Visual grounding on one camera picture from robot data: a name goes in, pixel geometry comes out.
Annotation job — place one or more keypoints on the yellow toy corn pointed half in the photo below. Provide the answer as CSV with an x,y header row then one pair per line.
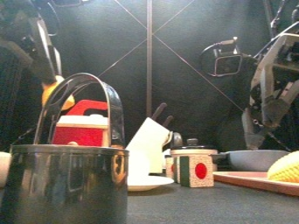
x,y
287,169

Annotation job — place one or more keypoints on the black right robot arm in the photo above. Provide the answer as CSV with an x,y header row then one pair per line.
x,y
276,14

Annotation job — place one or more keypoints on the light blue bowl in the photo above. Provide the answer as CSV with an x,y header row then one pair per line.
x,y
255,160

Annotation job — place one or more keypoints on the black pot lid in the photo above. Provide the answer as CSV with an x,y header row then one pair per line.
x,y
192,144

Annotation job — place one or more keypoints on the pink tray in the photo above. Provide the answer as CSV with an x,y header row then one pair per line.
x,y
248,181

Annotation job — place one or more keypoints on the toy block red dot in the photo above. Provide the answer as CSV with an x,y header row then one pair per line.
x,y
170,167
197,171

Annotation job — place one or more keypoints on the white knife block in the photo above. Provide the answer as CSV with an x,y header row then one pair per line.
x,y
150,137

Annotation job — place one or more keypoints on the red toy box cream top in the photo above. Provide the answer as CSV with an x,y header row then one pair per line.
x,y
78,135

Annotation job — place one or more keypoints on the white round plate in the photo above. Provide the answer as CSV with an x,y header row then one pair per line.
x,y
149,182

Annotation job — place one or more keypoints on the white rounded dish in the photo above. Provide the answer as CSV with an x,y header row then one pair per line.
x,y
4,169

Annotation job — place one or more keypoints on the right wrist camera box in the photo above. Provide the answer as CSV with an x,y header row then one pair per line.
x,y
227,65

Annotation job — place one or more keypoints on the grey metal frame pole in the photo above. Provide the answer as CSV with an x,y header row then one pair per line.
x,y
149,58

